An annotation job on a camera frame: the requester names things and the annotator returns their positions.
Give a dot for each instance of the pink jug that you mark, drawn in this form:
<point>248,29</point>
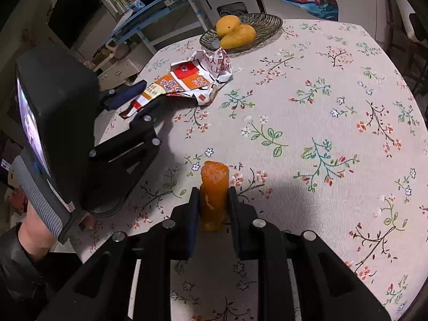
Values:
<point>122,50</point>

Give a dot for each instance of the black folding chair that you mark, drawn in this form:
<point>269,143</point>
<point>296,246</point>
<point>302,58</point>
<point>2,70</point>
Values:
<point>418,26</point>

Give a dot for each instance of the white television stand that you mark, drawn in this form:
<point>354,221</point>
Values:
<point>117,68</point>

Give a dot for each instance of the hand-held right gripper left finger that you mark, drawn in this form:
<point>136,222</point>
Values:
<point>193,227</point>

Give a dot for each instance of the woven oval basket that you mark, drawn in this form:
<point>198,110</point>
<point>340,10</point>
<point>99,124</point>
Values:
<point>264,23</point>

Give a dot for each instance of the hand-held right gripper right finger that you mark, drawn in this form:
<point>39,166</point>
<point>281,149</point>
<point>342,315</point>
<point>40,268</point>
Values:
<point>234,220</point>

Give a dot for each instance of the blue study desk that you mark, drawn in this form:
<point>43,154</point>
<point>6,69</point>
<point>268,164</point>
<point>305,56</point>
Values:
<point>157,5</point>

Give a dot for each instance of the yellow mango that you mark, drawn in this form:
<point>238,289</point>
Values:
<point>239,35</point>
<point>227,25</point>

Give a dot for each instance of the orange peel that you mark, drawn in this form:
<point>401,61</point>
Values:
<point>214,187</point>

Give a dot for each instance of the person's left forearm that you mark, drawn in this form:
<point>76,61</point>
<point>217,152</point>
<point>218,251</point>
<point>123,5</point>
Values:
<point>20,274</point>

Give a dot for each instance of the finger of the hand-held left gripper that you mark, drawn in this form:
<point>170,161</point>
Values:
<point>140,130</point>
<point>130,90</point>

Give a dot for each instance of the red and white snack wrapper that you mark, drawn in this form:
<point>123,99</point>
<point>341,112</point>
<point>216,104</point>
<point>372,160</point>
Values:
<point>187,77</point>

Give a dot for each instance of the black television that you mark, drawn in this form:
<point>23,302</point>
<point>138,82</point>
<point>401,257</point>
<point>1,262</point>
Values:
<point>73,6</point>

